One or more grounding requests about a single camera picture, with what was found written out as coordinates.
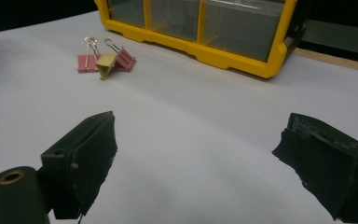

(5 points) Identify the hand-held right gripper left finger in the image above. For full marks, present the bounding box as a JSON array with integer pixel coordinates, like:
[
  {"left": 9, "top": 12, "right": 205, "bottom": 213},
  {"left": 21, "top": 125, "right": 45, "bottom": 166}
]
[{"left": 40, "top": 110, "right": 118, "bottom": 220}]

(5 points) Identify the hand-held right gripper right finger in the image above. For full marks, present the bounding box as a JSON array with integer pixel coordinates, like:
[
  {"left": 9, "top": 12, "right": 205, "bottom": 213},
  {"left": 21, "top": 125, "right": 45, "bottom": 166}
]
[{"left": 271, "top": 112, "right": 358, "bottom": 224}]

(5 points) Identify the pink binder clip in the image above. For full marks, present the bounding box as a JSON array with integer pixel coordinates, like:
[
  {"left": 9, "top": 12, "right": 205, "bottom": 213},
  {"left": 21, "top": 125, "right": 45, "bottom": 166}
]
[
  {"left": 76, "top": 36, "right": 100, "bottom": 74},
  {"left": 103, "top": 37, "right": 137, "bottom": 73}
]

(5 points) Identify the yellow binder clip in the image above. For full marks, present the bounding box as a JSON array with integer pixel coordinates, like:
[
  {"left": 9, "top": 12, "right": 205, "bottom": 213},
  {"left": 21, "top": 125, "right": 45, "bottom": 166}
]
[{"left": 88, "top": 37, "right": 119, "bottom": 80}]

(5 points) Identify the yellow drawer cabinet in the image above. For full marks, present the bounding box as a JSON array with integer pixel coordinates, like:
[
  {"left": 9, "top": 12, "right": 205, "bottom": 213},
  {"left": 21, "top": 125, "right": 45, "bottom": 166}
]
[{"left": 93, "top": 0, "right": 311, "bottom": 79}]

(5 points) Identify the white table cover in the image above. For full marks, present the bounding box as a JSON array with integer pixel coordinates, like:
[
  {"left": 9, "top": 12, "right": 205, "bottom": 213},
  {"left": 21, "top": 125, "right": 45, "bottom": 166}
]
[{"left": 0, "top": 10, "right": 358, "bottom": 224}]

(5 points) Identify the wide clear plastic drawer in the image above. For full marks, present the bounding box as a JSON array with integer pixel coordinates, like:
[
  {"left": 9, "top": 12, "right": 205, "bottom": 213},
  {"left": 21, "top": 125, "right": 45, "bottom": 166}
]
[{"left": 202, "top": 0, "right": 285, "bottom": 63}]

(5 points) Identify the grey metal shelf frame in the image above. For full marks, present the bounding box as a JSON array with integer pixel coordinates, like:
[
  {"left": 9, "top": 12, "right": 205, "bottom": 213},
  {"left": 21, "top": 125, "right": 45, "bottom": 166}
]
[{"left": 301, "top": 19, "right": 358, "bottom": 58}]

